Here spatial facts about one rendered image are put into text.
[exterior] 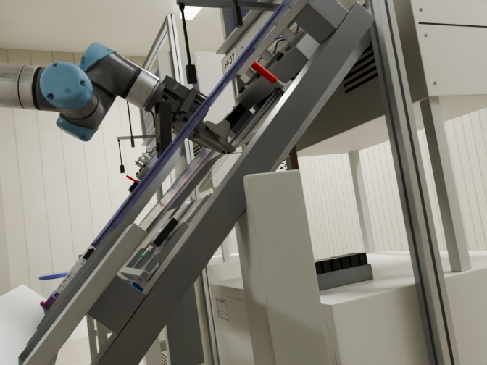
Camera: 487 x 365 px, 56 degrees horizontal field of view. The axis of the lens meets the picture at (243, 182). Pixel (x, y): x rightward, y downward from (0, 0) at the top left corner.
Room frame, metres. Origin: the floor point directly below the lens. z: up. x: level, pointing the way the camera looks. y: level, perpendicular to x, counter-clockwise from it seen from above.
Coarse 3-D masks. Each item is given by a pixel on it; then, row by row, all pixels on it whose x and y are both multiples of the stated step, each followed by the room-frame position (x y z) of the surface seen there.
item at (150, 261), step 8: (200, 200) 0.91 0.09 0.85; (176, 208) 1.08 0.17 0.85; (192, 208) 0.92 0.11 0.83; (200, 208) 0.85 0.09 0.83; (168, 216) 1.11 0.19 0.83; (184, 216) 0.93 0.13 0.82; (192, 216) 0.84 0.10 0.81; (160, 224) 1.12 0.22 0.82; (152, 232) 1.13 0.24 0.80; (144, 240) 1.14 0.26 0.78; (136, 248) 1.15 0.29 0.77; (144, 248) 1.04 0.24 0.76; (152, 248) 0.92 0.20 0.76; (136, 256) 1.01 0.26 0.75; (152, 256) 0.89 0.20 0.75; (128, 264) 1.03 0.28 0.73; (136, 264) 0.93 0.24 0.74; (144, 264) 0.90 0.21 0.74; (152, 264) 0.81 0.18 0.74
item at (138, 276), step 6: (120, 270) 0.94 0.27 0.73; (126, 270) 0.88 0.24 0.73; (132, 270) 0.82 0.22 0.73; (138, 270) 0.77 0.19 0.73; (144, 270) 0.73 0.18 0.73; (120, 276) 1.08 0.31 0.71; (126, 276) 0.94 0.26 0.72; (132, 276) 0.84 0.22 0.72; (138, 276) 0.75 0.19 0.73; (144, 276) 0.73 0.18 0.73; (138, 282) 0.87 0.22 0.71; (144, 282) 0.78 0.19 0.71
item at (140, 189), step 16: (288, 0) 0.62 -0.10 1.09; (272, 16) 0.61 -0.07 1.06; (240, 64) 0.59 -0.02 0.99; (224, 80) 0.58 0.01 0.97; (208, 96) 0.57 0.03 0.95; (192, 128) 0.56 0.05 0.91; (176, 144) 0.55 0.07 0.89; (160, 160) 0.55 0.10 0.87; (144, 176) 0.54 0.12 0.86; (128, 208) 0.53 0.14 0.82; (112, 224) 0.53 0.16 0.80; (96, 240) 0.52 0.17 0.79; (48, 304) 0.50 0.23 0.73
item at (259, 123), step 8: (280, 96) 1.02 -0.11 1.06; (272, 104) 1.03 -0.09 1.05; (256, 112) 1.15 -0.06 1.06; (264, 112) 1.04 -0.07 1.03; (248, 120) 1.16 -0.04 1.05; (264, 120) 0.97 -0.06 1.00; (256, 128) 0.98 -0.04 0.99; (248, 136) 0.99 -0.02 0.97; (240, 144) 1.04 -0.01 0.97; (216, 152) 1.24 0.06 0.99; (208, 160) 1.25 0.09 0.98
